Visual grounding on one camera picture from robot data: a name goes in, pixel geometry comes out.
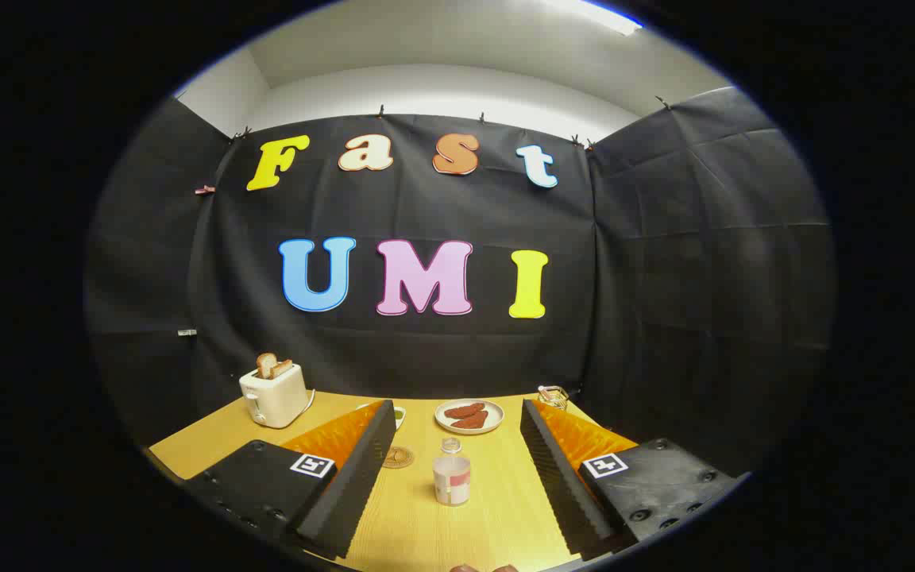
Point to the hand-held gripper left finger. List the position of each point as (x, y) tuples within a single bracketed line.
[(350, 492)]

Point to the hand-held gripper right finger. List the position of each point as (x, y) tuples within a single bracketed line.
[(565, 492)]

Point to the round wooden coaster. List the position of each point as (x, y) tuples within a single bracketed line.
[(400, 457)]

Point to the clear juice bottle pink label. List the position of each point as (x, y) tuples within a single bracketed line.
[(451, 481)]

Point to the wooden table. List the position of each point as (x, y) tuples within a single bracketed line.
[(497, 492)]

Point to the white divided dish with beans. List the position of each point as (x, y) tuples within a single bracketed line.
[(399, 415)]

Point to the round white plate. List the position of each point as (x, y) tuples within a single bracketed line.
[(494, 423)]

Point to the red meat piece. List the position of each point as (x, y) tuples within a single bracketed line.
[(472, 421), (465, 411)]

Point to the white toaster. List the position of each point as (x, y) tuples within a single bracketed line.
[(275, 395)]

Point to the toast slice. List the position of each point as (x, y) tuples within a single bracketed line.
[(265, 365), (282, 368)]

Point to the black backdrop cloth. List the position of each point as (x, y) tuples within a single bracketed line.
[(426, 214)]

